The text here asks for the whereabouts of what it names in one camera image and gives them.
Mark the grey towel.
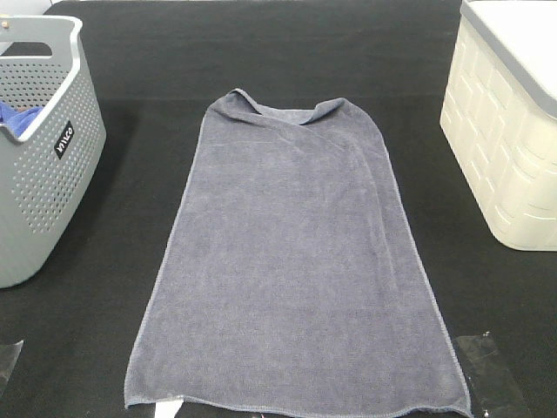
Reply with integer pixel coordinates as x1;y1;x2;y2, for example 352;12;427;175
124;89;472;417

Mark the clear tape strip centre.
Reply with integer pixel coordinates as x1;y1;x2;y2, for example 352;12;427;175
154;397;185;418

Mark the clear tape strip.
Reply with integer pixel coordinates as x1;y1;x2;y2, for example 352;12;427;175
154;397;185;418
453;331;533;418
0;340;24;396

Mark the grey perforated laundry basket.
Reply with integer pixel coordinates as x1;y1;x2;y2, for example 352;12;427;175
1;16;106;288

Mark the white lidded storage box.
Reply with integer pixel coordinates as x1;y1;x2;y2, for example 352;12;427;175
440;1;556;252

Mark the blue cloth in basket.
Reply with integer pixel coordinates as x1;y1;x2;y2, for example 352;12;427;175
0;102;43;137

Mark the clear tape strip right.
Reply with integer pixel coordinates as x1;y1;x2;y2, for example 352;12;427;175
453;331;533;418

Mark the clear tape strip left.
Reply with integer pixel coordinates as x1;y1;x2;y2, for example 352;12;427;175
0;340;24;396

